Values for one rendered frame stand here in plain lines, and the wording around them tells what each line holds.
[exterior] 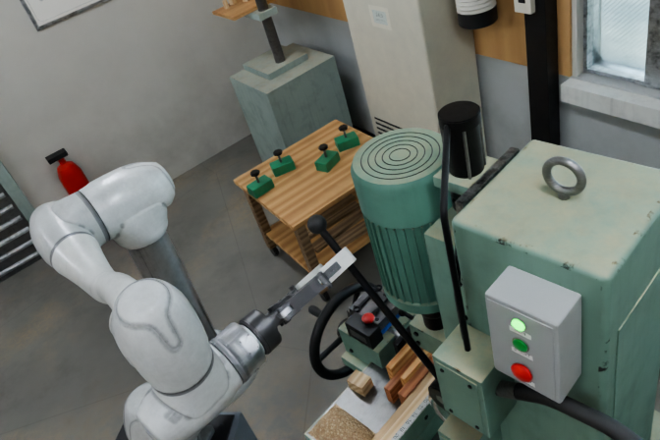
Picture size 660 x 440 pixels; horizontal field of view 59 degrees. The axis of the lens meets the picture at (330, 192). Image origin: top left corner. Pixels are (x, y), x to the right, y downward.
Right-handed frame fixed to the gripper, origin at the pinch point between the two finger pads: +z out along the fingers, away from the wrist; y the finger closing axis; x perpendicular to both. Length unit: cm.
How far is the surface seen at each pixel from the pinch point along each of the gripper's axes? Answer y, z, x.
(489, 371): 24.3, -2.4, -25.1
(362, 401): -29.7, -3.3, -29.3
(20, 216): -284, -15, 130
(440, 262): 18.1, 7.2, -10.2
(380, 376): -30.4, 3.9, -28.7
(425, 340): -12.6, 10.5, -25.8
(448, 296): 12.9, 7.1, -16.2
